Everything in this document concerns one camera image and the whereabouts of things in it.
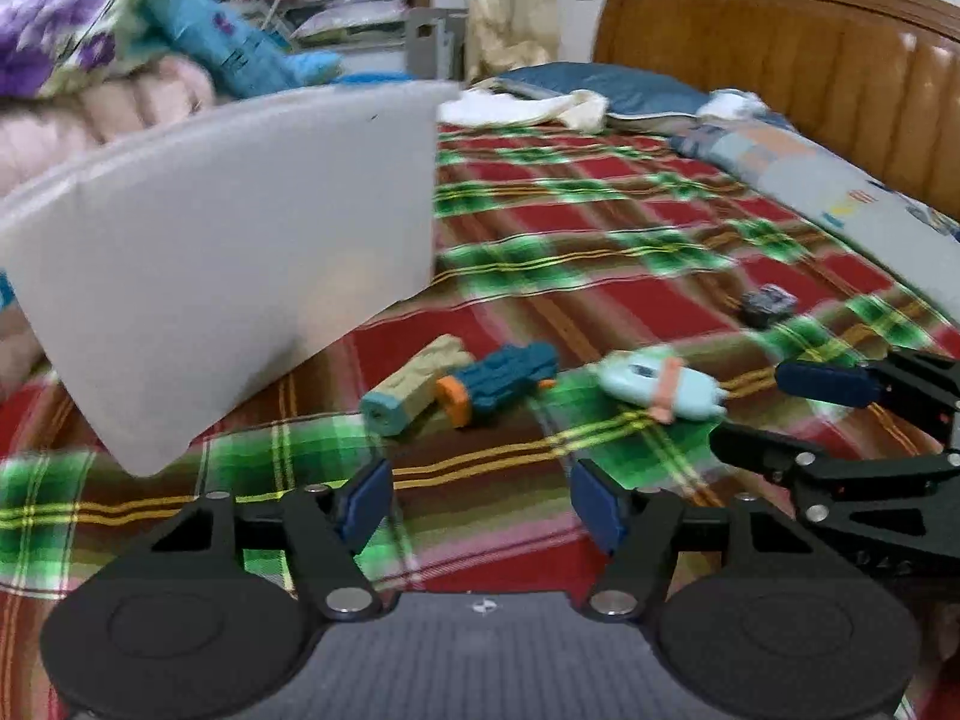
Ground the blue pillow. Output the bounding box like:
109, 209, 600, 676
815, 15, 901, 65
495, 62, 710, 132

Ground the beige patterned curtain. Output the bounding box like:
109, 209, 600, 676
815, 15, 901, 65
457, 0, 560, 83

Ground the white plastic container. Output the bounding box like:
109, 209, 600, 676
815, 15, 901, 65
0, 81, 462, 477

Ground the dark toy car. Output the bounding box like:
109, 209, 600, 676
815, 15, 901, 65
739, 283, 797, 327

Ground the wooden headboard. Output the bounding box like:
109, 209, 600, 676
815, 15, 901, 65
592, 0, 960, 230

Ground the teal printed blanket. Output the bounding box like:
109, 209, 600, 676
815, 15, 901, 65
142, 0, 346, 98

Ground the pink quilt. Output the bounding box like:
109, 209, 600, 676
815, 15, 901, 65
0, 56, 218, 398

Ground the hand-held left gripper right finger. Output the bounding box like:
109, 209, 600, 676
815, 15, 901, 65
570, 459, 818, 620

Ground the light teal plush toy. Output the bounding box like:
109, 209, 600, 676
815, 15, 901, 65
589, 347, 728, 425

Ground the long printed pillow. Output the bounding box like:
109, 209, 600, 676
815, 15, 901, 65
671, 94, 960, 361

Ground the plaid bed sheet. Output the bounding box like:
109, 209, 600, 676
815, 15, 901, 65
0, 120, 960, 720

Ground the white cloth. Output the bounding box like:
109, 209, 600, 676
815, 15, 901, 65
442, 86, 608, 132

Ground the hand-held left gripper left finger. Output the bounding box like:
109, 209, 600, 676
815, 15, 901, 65
150, 457, 393, 621

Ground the beige and teal toy cylinder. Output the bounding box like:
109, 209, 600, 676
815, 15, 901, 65
360, 334, 475, 437

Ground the dark teal toy gun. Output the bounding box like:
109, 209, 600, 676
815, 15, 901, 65
436, 343, 560, 430

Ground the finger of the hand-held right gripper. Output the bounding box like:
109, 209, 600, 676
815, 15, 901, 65
709, 424, 960, 578
775, 349, 960, 432

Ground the light pillow on windowsill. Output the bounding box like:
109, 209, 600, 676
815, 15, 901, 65
292, 0, 410, 42

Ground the folding chair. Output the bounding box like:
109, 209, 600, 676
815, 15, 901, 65
244, 0, 308, 35

